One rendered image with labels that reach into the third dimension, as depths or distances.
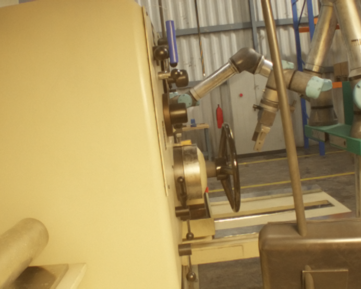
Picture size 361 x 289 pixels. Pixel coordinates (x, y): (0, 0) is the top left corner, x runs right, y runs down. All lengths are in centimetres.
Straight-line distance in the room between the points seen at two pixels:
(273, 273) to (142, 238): 35
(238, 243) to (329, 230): 141
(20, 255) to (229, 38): 841
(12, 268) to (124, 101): 46
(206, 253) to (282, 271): 136
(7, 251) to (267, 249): 57
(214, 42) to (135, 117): 807
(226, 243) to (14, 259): 154
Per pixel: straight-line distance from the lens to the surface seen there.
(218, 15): 903
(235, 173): 126
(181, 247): 113
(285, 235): 81
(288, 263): 83
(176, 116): 113
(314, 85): 126
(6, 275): 82
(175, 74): 106
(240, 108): 829
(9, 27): 100
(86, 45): 91
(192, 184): 134
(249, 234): 222
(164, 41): 125
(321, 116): 182
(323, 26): 139
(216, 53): 888
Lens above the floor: 161
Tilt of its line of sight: 7 degrees down
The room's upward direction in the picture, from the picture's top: 7 degrees counter-clockwise
